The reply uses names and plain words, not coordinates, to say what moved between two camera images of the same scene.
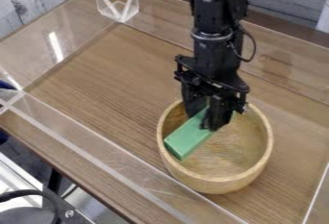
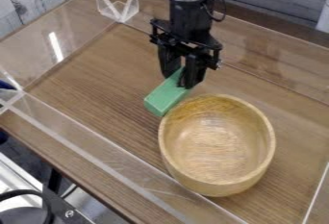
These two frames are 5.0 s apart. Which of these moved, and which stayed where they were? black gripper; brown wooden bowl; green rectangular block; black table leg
Moved: green rectangular block; black gripper
Stayed: brown wooden bowl; black table leg
